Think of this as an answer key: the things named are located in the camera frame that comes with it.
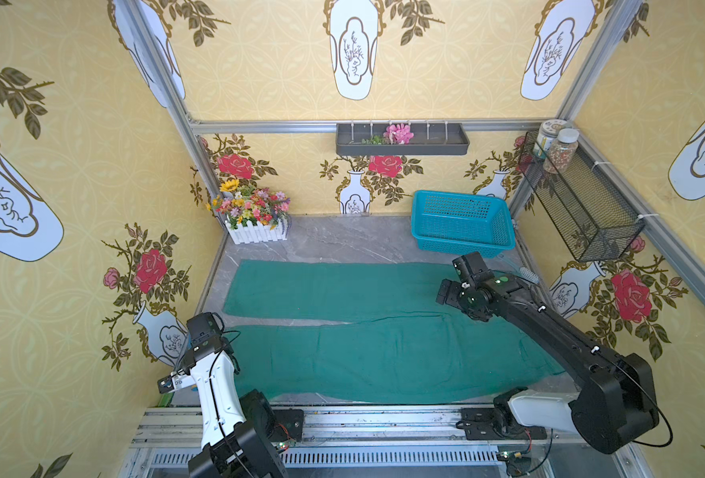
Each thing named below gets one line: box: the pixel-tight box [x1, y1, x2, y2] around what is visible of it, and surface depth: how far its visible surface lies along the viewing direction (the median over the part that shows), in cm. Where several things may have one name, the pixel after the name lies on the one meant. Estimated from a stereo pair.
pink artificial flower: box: [382, 123, 415, 145], surface depth 91 cm
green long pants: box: [222, 260, 564, 405], surface depth 89 cm
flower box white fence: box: [206, 179, 291, 245], surface depth 105 cm
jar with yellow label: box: [532, 118, 568, 159], surface depth 88 cm
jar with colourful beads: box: [544, 128, 580, 175], surface depth 82 cm
